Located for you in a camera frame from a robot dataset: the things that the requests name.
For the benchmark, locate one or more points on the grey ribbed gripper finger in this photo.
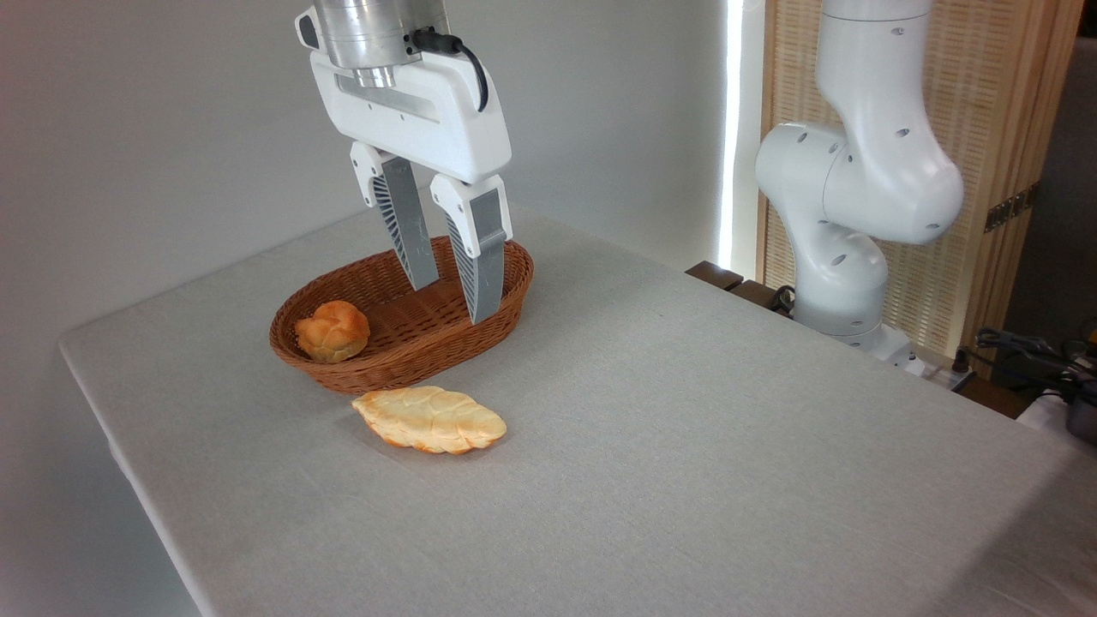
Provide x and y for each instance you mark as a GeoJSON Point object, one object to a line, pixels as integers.
{"type": "Point", "coordinates": [407, 223]}
{"type": "Point", "coordinates": [482, 248]}

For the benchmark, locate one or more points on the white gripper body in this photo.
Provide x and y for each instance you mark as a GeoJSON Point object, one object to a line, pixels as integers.
{"type": "Point", "coordinates": [437, 120]}

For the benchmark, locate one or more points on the long braided bread loaf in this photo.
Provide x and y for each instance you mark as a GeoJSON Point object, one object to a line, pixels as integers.
{"type": "Point", "coordinates": [428, 420]}

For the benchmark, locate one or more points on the round golden bread roll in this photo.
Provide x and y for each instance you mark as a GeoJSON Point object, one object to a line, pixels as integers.
{"type": "Point", "coordinates": [332, 332]}

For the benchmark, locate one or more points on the brown wicker basket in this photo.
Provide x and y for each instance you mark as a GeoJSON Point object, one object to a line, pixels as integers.
{"type": "Point", "coordinates": [411, 364]}

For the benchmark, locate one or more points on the dark wooden bench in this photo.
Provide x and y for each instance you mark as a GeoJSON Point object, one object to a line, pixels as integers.
{"type": "Point", "coordinates": [716, 275]}

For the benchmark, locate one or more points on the grey linen tablecloth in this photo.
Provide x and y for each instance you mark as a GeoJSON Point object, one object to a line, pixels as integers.
{"type": "Point", "coordinates": [643, 480]}

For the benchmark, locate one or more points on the black screen hinge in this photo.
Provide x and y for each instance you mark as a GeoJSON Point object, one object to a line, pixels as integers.
{"type": "Point", "coordinates": [1011, 208]}

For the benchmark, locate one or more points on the wooden slatted folding screen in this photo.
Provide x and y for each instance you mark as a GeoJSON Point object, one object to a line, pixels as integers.
{"type": "Point", "coordinates": [1003, 111]}

